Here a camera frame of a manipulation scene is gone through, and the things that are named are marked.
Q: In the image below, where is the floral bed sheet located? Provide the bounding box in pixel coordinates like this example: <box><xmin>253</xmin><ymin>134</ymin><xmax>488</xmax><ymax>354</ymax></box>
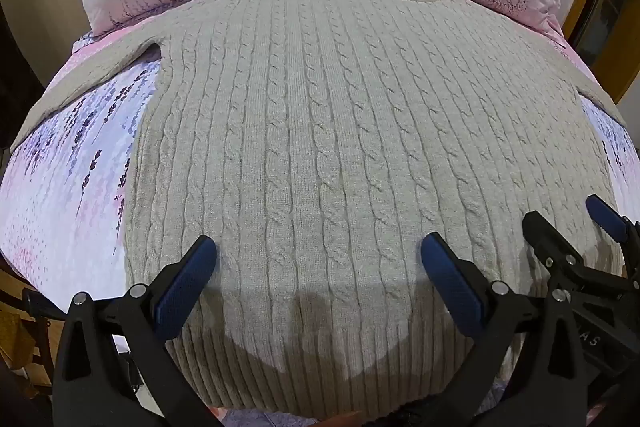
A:
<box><xmin>0</xmin><ymin>14</ymin><xmax>640</xmax><ymax>427</ymax></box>

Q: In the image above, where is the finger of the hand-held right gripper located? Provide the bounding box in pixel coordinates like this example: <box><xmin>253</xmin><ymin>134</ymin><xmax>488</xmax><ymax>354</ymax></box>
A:
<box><xmin>521</xmin><ymin>212</ymin><xmax>630</xmax><ymax>304</ymax></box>
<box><xmin>586</xmin><ymin>195</ymin><xmax>640</xmax><ymax>254</ymax></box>

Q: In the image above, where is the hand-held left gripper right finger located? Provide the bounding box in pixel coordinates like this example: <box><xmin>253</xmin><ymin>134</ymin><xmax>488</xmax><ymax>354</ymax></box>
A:
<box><xmin>421</xmin><ymin>232</ymin><xmax>602</xmax><ymax>427</ymax></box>

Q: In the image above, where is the wooden furniture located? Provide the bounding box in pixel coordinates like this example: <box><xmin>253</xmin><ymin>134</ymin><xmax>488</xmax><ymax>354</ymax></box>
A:
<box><xmin>0</xmin><ymin>252</ymin><xmax>57</xmax><ymax>404</ymax></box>

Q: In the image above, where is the beige cable-knit sweater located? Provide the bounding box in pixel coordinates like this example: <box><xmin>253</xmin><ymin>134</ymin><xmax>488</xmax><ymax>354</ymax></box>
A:
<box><xmin>10</xmin><ymin>0</ymin><xmax>631</xmax><ymax>425</ymax></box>

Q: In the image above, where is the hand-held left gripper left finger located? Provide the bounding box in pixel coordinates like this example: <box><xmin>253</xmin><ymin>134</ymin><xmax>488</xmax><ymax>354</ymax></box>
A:
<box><xmin>52</xmin><ymin>234</ymin><xmax>219</xmax><ymax>427</ymax></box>

